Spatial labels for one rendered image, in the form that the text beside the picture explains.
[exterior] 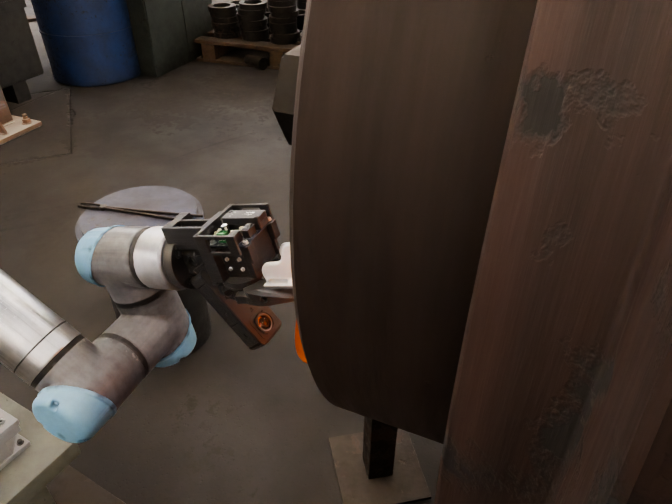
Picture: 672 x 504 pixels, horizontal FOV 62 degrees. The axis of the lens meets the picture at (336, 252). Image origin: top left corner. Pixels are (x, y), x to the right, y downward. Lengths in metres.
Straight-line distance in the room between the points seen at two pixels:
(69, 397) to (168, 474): 0.82
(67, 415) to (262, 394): 0.95
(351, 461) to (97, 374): 0.86
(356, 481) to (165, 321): 0.78
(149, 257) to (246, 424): 0.92
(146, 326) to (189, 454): 0.79
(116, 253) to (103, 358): 0.12
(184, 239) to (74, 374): 0.19
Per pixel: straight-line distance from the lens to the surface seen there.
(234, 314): 0.64
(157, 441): 1.53
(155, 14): 3.87
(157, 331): 0.73
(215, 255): 0.58
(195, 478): 1.45
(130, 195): 1.62
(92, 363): 0.69
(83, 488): 1.49
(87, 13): 3.76
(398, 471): 1.42
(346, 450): 1.44
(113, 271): 0.71
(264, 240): 0.60
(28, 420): 1.27
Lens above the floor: 1.20
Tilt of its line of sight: 36 degrees down
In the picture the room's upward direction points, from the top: straight up
